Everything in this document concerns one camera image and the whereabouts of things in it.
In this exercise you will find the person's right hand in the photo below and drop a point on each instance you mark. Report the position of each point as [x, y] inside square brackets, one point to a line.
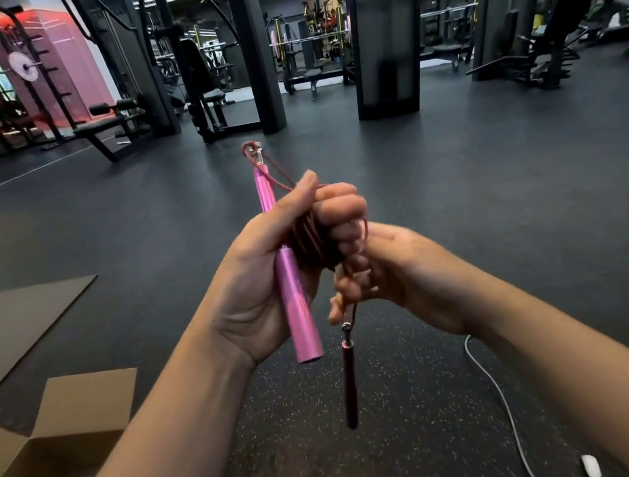
[416, 272]

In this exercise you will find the barbell rack with bench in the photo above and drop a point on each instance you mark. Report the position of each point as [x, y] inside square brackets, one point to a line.
[313, 49]

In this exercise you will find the person's left thumb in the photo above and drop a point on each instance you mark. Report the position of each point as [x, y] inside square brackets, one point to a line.
[295, 196]

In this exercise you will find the narrow black weight stack tower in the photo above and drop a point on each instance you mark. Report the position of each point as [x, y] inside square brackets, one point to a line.
[256, 52]

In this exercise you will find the white plug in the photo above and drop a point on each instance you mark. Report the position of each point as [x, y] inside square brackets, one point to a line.
[591, 468]

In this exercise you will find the flat brown cardboard sheet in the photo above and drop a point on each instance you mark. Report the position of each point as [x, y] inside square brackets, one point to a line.
[0, 336]

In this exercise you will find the black seated pulldown machine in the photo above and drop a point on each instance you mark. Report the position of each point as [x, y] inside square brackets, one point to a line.
[202, 86]

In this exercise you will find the person's left forearm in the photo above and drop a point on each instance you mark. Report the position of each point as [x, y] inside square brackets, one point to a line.
[163, 447]

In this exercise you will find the person's left little finger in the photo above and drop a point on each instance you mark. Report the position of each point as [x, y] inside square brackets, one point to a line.
[353, 250]

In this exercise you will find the person's left middle finger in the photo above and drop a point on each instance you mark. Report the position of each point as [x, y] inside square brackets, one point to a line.
[345, 209]

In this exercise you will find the person's left hand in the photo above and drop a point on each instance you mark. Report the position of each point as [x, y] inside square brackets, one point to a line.
[251, 294]

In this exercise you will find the wide black weight stack tower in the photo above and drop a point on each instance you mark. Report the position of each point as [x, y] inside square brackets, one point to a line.
[387, 25]

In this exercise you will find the black seated exercise machine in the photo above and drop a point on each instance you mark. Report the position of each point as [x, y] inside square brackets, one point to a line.
[537, 23]

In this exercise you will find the white weight plate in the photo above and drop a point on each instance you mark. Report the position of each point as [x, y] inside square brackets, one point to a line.
[23, 66]

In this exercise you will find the person's right fingers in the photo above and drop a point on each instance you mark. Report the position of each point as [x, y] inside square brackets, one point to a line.
[350, 289]

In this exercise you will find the black squat rack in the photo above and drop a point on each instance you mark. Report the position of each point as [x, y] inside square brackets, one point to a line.
[35, 95]

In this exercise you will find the person's right forearm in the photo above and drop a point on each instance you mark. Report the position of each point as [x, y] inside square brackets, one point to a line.
[603, 385]

